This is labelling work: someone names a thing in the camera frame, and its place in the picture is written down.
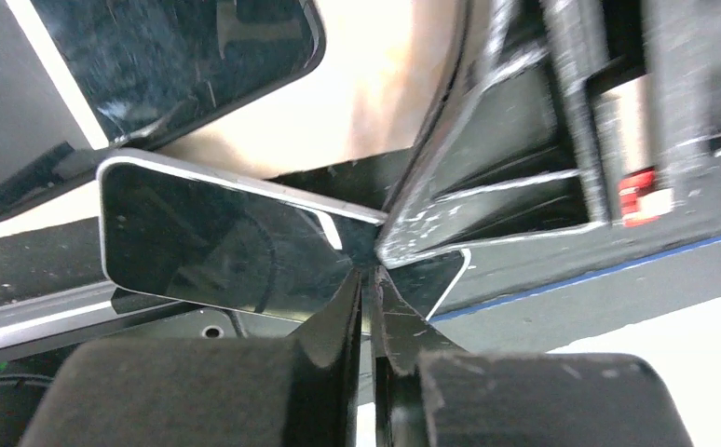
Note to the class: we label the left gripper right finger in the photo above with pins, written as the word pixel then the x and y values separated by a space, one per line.
pixel 428 391

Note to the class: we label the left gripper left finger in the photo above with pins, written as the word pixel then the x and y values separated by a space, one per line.
pixel 298 390

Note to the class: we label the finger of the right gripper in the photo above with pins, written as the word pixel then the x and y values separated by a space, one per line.
pixel 507 150

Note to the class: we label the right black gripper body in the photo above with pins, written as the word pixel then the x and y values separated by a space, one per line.
pixel 641 84

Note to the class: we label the silver-edged black phone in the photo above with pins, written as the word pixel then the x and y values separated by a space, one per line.
pixel 181 231

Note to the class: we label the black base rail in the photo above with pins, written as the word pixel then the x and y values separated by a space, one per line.
pixel 531 295

